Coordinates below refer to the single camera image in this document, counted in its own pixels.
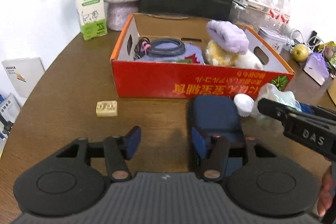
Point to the water bottle right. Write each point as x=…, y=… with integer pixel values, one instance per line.
x=284, y=7

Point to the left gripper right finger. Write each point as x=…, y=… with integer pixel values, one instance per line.
x=255, y=178

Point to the clear plastic food container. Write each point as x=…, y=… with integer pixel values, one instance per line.
x=245, y=13

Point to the yellow white plush toy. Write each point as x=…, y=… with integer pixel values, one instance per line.
x=218, y=57

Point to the clear plastic bag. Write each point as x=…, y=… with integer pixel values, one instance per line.
x=280, y=99

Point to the dark blue case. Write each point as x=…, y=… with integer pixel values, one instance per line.
x=218, y=121

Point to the red white fabric item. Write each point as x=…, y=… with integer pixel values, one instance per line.
x=191, y=59

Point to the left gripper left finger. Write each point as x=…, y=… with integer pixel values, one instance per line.
x=77, y=176

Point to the person's right hand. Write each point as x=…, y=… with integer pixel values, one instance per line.
x=325, y=199

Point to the yellow green apple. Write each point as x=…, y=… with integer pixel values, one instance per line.
x=300, y=53

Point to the white decorated tin box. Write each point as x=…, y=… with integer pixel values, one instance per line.
x=273, y=38

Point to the white red flat box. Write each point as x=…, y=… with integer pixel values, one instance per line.
x=254, y=1

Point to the lilac fluffy towel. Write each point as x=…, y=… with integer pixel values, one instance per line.
x=228, y=36

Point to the white plastic lid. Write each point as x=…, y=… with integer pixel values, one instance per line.
x=244, y=104

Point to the beige mahjong tile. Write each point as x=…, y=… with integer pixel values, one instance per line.
x=107, y=108

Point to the blue white package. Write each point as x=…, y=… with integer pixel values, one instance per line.
x=10, y=110

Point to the orange cardboard box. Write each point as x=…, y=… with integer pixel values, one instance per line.
x=140, y=79

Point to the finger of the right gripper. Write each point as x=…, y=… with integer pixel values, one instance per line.
x=306, y=108

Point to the white booklet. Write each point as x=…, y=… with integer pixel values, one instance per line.
x=24, y=74

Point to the purple tissue pack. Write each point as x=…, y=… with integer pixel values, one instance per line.
x=316, y=68

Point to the purple knitted cloth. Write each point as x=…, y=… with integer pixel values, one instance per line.
x=169, y=57

